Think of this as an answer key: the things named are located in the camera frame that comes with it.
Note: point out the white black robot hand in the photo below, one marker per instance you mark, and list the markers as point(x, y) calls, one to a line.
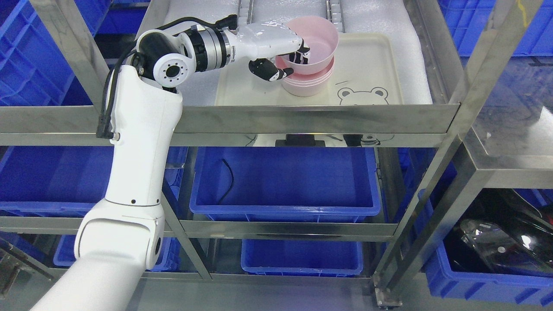
point(259, 43)

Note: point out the pink ikea bowl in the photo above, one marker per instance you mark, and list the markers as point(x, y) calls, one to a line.
point(321, 36)

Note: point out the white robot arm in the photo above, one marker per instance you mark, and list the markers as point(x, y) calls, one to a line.
point(120, 237)

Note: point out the blue bin centre shelf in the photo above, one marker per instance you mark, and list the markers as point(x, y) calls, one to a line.
point(296, 184)

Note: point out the blue bin shelf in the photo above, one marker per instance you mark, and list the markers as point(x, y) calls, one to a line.
point(296, 184)
point(53, 181)

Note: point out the stainless steel shelf table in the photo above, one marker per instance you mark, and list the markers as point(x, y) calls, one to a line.
point(505, 142)

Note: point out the steel shelf rack left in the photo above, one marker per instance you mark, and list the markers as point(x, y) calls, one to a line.
point(437, 125)

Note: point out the blue bin left shelf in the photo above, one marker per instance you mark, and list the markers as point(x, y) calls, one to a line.
point(53, 181)

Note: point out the stacked pink bowls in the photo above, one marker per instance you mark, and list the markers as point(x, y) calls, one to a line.
point(308, 85)

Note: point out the cream plastic tray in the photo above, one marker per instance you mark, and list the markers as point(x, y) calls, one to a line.
point(364, 74)

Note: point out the blue bin bottom centre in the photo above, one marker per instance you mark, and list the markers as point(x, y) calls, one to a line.
point(302, 258)

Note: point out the blue bin holding helmet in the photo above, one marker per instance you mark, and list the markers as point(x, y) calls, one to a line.
point(445, 282)

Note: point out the black helmet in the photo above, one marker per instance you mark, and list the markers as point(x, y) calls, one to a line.
point(503, 232)

